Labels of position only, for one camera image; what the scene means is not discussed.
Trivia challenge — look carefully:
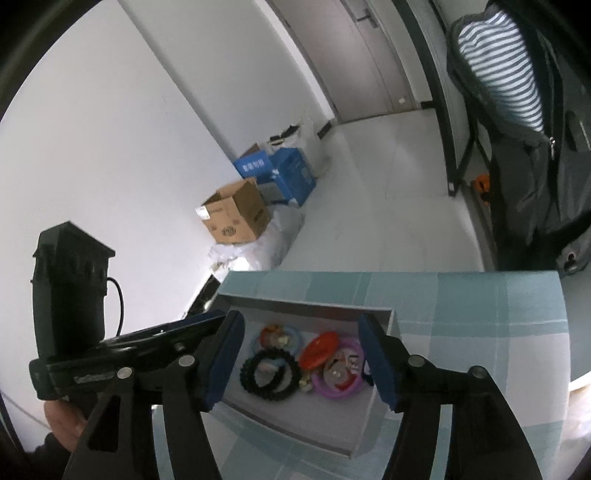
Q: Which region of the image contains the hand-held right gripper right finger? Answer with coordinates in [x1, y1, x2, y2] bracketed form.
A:
[358, 313, 543, 480]

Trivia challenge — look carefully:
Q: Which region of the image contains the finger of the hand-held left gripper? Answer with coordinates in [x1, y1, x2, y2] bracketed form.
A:
[99, 311, 228, 352]
[115, 342, 204, 371]

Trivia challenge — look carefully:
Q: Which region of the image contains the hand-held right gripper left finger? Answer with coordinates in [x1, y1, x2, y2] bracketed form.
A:
[62, 310, 246, 480]

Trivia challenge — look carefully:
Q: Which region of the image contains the red round disc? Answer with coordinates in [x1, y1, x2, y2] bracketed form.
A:
[298, 332, 343, 370]

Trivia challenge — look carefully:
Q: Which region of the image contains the light blue hair tie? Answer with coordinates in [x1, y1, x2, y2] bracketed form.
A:
[251, 324, 304, 354]

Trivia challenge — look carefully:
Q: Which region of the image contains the grey shallow box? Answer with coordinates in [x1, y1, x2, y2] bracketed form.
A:
[215, 295, 400, 460]

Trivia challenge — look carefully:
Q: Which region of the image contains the person's left hand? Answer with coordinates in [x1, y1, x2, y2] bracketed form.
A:
[44, 400, 89, 452]

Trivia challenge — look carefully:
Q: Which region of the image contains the black glossy stand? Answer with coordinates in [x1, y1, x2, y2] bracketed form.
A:
[184, 274, 223, 320]

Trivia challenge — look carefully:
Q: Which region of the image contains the teal checked tablecloth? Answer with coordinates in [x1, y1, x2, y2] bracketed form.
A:
[152, 271, 572, 480]

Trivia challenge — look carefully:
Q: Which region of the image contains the white plastic bag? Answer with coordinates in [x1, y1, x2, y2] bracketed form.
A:
[209, 213, 306, 274]

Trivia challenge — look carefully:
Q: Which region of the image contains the open brown cardboard box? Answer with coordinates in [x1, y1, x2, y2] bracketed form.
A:
[196, 178, 272, 246]

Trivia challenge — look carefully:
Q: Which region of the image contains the blue box with white print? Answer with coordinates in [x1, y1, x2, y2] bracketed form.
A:
[233, 154, 278, 179]

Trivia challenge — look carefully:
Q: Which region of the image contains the large blue carton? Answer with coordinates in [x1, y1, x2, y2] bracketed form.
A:
[269, 148, 317, 208]

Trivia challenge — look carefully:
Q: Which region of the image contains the small orange object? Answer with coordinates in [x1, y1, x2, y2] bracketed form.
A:
[470, 173, 493, 204]

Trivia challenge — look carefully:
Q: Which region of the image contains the white cloth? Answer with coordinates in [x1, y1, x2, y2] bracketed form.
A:
[565, 377, 591, 440]

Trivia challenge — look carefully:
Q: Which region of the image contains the translucent bag with dark contents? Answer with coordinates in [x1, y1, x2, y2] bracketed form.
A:
[265, 117, 334, 179]

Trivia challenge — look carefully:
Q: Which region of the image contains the grey door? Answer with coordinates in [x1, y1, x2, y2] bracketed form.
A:
[268, 0, 417, 124]

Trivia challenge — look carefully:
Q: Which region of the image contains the black spiral hair tie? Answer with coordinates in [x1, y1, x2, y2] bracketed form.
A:
[239, 348, 302, 400]

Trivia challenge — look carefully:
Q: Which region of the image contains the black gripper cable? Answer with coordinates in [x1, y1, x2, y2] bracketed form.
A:
[106, 275, 126, 339]

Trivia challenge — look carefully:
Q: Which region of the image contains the pink-purple hair tie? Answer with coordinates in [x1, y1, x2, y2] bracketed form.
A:
[310, 337, 371, 399]

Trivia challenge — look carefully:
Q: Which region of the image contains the black partition frame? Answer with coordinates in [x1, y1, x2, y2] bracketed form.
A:
[392, 0, 486, 200]

